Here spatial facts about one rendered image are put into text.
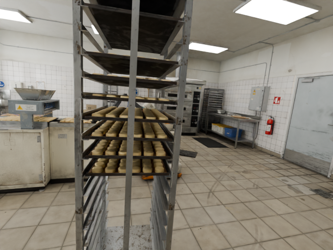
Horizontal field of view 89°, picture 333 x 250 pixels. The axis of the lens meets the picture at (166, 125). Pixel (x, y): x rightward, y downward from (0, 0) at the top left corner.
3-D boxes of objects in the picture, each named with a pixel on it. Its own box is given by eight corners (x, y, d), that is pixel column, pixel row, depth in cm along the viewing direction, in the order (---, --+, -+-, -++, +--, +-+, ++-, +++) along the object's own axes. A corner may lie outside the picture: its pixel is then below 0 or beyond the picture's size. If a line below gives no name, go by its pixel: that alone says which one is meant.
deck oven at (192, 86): (158, 137, 569) (162, 75, 536) (151, 129, 683) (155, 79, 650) (200, 137, 611) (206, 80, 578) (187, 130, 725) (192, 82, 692)
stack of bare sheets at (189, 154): (170, 153, 410) (170, 152, 409) (175, 149, 447) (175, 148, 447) (195, 157, 392) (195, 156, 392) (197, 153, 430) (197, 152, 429)
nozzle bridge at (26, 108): (9, 129, 196) (7, 99, 191) (36, 119, 264) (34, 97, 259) (42, 129, 206) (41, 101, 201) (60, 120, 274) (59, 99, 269)
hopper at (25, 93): (13, 99, 199) (12, 87, 197) (34, 98, 252) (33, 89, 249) (42, 101, 208) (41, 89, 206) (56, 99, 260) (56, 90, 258)
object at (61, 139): (49, 185, 237) (47, 122, 223) (57, 174, 270) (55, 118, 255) (103, 181, 259) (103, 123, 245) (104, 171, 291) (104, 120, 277)
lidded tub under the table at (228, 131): (222, 134, 572) (223, 127, 567) (234, 135, 586) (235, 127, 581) (230, 137, 536) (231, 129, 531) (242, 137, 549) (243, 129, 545)
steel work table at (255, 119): (204, 134, 673) (206, 109, 657) (220, 134, 693) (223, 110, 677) (234, 149, 493) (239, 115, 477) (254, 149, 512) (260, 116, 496)
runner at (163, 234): (151, 181, 152) (151, 178, 151) (154, 181, 152) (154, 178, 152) (161, 240, 90) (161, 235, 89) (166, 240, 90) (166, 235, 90)
